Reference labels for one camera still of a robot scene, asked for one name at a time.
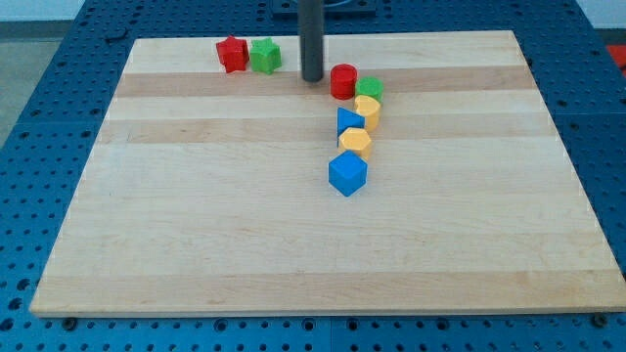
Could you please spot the green star block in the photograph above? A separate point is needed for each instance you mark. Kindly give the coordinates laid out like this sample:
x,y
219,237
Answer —
x,y
265,55

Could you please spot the red star block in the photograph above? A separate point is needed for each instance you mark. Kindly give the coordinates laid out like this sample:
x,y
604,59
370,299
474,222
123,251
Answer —
x,y
233,53

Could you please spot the blue cube block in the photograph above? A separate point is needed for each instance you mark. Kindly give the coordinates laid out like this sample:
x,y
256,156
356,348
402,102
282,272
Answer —
x,y
348,173

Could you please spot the yellow hexagon block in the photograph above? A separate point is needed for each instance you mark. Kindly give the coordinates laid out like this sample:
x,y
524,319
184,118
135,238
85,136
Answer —
x,y
356,140

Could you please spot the blue triangle block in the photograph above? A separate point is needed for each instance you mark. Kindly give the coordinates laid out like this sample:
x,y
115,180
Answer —
x,y
348,119

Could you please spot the yellow heart block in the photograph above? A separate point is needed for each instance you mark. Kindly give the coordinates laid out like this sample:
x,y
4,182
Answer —
x,y
369,108

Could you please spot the wooden board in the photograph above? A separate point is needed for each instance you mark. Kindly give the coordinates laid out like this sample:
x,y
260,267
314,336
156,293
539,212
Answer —
x,y
206,193

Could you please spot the red cylinder block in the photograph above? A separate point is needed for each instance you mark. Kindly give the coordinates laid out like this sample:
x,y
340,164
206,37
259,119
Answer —
x,y
343,80

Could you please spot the green cylinder block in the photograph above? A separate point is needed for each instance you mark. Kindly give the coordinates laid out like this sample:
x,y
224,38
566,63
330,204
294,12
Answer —
x,y
369,86

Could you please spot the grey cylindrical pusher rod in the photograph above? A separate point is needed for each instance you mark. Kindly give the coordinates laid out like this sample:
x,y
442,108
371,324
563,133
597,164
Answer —
x,y
310,20

